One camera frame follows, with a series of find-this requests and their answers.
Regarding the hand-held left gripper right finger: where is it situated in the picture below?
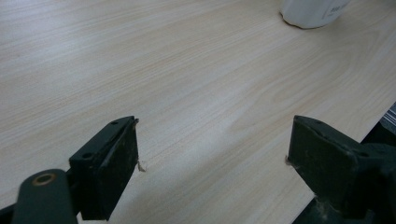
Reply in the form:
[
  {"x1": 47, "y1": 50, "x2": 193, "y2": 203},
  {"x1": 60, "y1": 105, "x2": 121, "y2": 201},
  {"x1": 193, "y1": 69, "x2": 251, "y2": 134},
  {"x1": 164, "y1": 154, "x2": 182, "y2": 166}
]
[{"x1": 287, "y1": 115, "x2": 376, "y2": 219}]

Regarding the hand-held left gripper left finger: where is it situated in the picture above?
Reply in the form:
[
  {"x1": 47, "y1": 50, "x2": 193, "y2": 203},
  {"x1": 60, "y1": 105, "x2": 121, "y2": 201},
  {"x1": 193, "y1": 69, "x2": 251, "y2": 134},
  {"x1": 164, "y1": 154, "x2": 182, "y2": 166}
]
[{"x1": 68, "y1": 116, "x2": 140, "y2": 221}]

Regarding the white bottle with blue cap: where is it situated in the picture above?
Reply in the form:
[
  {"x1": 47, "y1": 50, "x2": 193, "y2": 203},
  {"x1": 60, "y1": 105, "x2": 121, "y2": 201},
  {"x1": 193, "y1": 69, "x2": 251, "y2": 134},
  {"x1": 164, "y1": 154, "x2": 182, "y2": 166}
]
[{"x1": 278, "y1": 0, "x2": 353, "y2": 30}]

